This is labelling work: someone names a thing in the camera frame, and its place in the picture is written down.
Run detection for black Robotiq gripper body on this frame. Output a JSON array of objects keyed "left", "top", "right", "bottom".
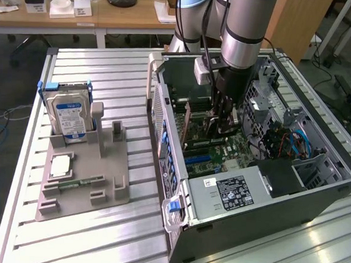
[{"left": 210, "top": 64, "right": 254, "bottom": 112}]

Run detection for black graphics card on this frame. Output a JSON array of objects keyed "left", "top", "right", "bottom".
[{"left": 181, "top": 99, "right": 244, "bottom": 151}]

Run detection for dark installed RAM stick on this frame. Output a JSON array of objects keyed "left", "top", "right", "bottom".
[{"left": 183, "top": 135, "right": 227, "bottom": 152}]

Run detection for perforated metal drive cage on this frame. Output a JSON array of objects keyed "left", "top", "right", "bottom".
[{"left": 239, "top": 78, "right": 288, "bottom": 146}]

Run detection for green motherboard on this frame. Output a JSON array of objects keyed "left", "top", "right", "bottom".
[{"left": 163, "top": 84, "right": 264, "bottom": 184}]

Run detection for blue expansion slot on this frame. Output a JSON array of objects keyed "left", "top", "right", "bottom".
[{"left": 185, "top": 152, "right": 213, "bottom": 168}]

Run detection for grey power supply unit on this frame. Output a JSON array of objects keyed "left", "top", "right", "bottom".
[{"left": 184, "top": 161, "right": 274, "bottom": 226}]

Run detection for wooden cabinet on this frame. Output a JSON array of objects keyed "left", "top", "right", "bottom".
[{"left": 258, "top": 0, "right": 335, "bottom": 67}]

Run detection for blue latch tab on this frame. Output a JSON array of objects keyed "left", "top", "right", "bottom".
[{"left": 167, "top": 197, "right": 181, "bottom": 214}]

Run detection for white foam sheets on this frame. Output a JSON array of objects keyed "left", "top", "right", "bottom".
[{"left": 152, "top": 0, "right": 178, "bottom": 26}]

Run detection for metal disk bay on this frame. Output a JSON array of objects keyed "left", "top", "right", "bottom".
[{"left": 289, "top": 149, "right": 345, "bottom": 192}]

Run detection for black open PC case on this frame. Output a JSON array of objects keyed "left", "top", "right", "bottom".
[{"left": 135, "top": 42, "right": 351, "bottom": 263}]

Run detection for grey plastic parts rack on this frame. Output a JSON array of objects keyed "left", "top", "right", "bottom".
[{"left": 35, "top": 97, "right": 137, "bottom": 228}]

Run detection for hard disk in blue caddy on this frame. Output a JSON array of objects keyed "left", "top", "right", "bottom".
[{"left": 33, "top": 76, "right": 96, "bottom": 142}]

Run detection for green RAM stick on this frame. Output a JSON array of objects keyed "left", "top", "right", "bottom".
[{"left": 57, "top": 176, "right": 101, "bottom": 192}]

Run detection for silver CPU chip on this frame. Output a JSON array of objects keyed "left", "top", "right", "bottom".
[{"left": 49, "top": 154, "right": 74, "bottom": 180}]

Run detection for plain white box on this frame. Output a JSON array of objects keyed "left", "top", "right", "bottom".
[{"left": 72, "top": 0, "right": 92, "bottom": 18}]

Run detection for white box with tape roll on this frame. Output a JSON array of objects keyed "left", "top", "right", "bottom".
[{"left": 48, "top": 0, "right": 77, "bottom": 20}]

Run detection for black chair base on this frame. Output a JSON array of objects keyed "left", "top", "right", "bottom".
[{"left": 8, "top": 33, "right": 51, "bottom": 70}]

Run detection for white box with black top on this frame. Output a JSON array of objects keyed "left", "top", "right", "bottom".
[{"left": 21, "top": 0, "right": 48, "bottom": 15}]

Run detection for wooden desk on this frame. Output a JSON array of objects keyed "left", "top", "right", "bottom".
[{"left": 0, "top": 0, "right": 226, "bottom": 49}]

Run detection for white paper card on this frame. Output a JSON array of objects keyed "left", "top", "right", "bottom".
[{"left": 0, "top": 4, "right": 20, "bottom": 15}]

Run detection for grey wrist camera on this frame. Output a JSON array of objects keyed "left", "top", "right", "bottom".
[{"left": 192, "top": 56, "right": 217, "bottom": 87}]

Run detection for black cable behind case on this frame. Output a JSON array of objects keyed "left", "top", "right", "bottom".
[{"left": 262, "top": 37, "right": 293, "bottom": 61}]

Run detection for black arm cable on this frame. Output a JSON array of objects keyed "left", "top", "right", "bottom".
[{"left": 170, "top": 0, "right": 222, "bottom": 81}]

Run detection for red wire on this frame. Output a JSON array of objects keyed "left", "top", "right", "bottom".
[{"left": 276, "top": 130, "right": 290, "bottom": 159}]

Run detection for blue wire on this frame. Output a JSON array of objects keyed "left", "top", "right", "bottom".
[{"left": 291, "top": 129, "right": 314, "bottom": 161}]

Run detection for white table frame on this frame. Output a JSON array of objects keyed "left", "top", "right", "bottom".
[{"left": 314, "top": 0, "right": 351, "bottom": 81}]

